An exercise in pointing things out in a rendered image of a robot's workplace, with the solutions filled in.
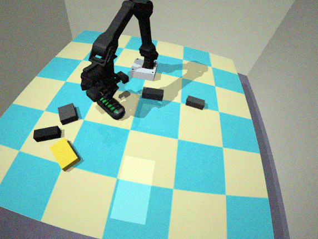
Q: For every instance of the yellow rectangular block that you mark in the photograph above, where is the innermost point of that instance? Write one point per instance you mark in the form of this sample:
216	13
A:
64	154

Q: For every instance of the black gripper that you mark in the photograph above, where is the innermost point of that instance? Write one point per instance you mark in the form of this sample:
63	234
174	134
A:
108	86

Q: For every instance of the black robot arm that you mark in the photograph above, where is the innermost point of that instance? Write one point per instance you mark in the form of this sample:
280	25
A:
106	43

